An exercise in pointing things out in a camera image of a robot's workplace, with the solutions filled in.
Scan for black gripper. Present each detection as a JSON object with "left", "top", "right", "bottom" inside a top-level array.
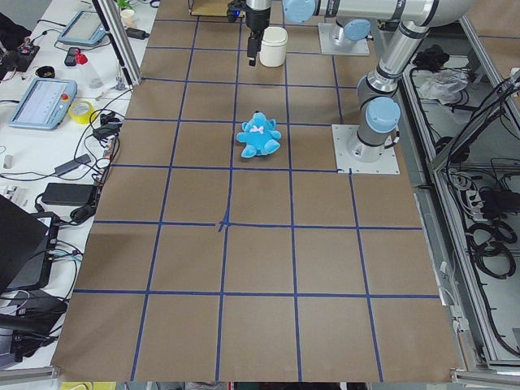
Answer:
[{"left": 245, "top": 7, "right": 270, "bottom": 67}]

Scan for white lidded trash can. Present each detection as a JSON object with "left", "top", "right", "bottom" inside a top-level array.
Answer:
[{"left": 259, "top": 26, "right": 288, "bottom": 67}]

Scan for blue plush teddy bear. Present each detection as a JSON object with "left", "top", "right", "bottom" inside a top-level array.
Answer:
[{"left": 236, "top": 111, "right": 281, "bottom": 158}]

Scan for white paper cup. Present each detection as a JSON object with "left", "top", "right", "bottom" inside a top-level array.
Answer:
[{"left": 120, "top": 9, "right": 136, "bottom": 28}]

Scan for upper teach pendant tablet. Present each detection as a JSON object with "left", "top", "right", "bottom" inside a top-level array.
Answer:
[{"left": 57, "top": 11, "right": 106, "bottom": 47}]

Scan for teach pendant tablet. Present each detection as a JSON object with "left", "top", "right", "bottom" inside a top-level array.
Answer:
[
  {"left": 8, "top": 78, "right": 77, "bottom": 131},
  {"left": 57, "top": 11, "right": 106, "bottom": 47}
]

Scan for red and black remote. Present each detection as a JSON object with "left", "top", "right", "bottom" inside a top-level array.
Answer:
[{"left": 64, "top": 47, "right": 89, "bottom": 67}]

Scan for yellow tape roll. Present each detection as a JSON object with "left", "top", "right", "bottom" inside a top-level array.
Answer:
[{"left": 68, "top": 100, "right": 94, "bottom": 124}]

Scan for grey cloth bundle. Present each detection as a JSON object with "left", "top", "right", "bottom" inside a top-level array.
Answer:
[{"left": 418, "top": 70, "right": 469, "bottom": 104}]

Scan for grey usb hub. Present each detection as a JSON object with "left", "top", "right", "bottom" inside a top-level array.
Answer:
[{"left": 54, "top": 154, "right": 91, "bottom": 177}]

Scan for small black bowl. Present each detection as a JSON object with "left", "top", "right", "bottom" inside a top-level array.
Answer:
[{"left": 35, "top": 66, "right": 55, "bottom": 79}]

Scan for lower teach pendant tablet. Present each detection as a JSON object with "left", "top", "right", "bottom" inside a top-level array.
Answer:
[{"left": 8, "top": 78, "right": 77, "bottom": 131}]

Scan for black power adapter brick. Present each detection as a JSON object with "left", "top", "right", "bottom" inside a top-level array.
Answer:
[{"left": 41, "top": 183, "right": 96, "bottom": 206}]

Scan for black laptop computer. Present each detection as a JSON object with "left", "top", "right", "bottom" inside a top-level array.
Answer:
[{"left": 1, "top": 197, "right": 59, "bottom": 293}]

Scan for aluminium frame post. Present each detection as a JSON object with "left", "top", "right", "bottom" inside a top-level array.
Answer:
[{"left": 92, "top": 0, "right": 141, "bottom": 86}]

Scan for aluminium side frame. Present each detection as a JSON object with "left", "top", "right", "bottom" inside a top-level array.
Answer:
[{"left": 401, "top": 18, "right": 519, "bottom": 374}]

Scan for coiled black cables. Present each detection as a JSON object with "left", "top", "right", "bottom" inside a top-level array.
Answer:
[{"left": 462, "top": 219, "right": 518, "bottom": 281}]

